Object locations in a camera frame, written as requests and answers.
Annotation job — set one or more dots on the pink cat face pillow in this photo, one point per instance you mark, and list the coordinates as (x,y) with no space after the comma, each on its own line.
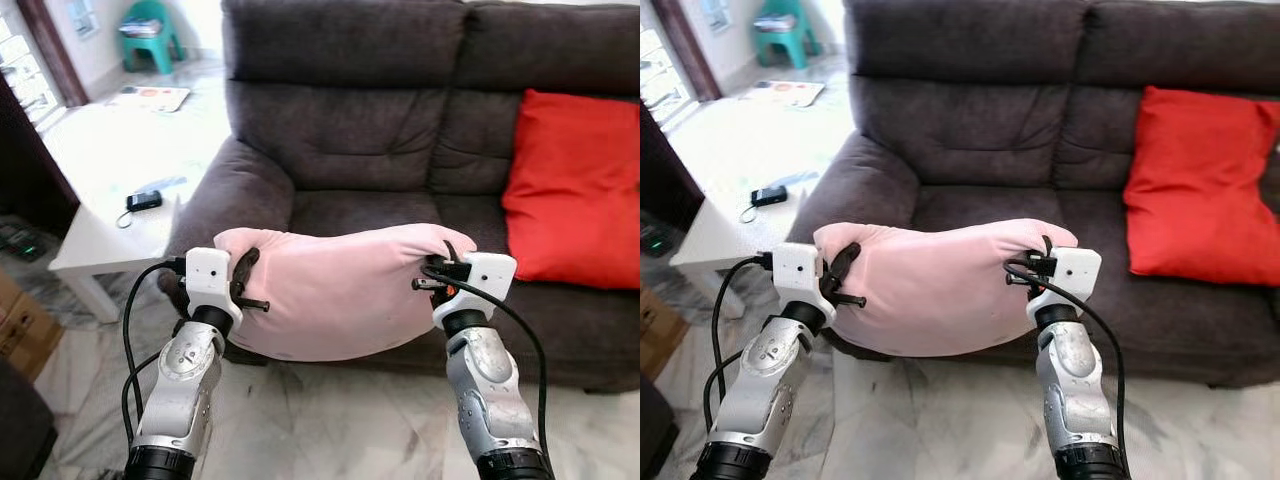
(940,290)
(340,290)

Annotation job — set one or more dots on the dark grey fabric sofa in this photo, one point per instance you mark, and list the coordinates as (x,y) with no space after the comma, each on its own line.
(350,130)
(960,130)

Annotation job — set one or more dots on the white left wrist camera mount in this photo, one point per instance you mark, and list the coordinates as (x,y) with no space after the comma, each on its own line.
(795,268)
(207,275)

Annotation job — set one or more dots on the teal plastic stool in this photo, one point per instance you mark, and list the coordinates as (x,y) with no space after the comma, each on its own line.
(785,22)
(150,25)

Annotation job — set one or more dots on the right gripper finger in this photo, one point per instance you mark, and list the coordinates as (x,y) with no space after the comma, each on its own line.
(428,285)
(1047,248)
(452,252)
(1020,278)

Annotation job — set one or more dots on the white window grille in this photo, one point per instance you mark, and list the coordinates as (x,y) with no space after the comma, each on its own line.
(658,80)
(20,70)

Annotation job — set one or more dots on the brown wooden door frame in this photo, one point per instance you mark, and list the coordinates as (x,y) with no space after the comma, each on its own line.
(690,50)
(55,55)

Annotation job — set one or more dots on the dark grey upholstered seat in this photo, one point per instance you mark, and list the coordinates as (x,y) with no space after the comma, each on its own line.
(20,430)
(655,435)

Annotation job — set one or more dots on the white side table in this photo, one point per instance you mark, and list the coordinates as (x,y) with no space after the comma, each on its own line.
(715,240)
(95,245)

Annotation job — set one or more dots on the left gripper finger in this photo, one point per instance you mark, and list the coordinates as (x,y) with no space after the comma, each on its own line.
(850,299)
(842,259)
(255,303)
(246,265)

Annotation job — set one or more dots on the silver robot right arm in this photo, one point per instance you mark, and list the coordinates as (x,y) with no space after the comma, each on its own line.
(485,390)
(1075,390)

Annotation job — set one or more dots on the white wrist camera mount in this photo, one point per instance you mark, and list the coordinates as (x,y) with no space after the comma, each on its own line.
(490,272)
(207,275)
(795,268)
(1075,268)

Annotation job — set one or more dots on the red pillow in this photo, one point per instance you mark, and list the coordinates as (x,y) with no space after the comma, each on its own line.
(1200,190)
(570,190)

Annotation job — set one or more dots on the dark brown cabinet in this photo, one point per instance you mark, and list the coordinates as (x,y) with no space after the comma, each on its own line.
(30,170)
(665,175)

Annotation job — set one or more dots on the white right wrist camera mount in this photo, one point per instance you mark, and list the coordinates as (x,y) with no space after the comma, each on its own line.
(490,272)
(1075,268)

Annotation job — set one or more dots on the brown cardboard box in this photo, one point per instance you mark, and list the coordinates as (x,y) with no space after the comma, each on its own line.
(25,330)
(660,335)

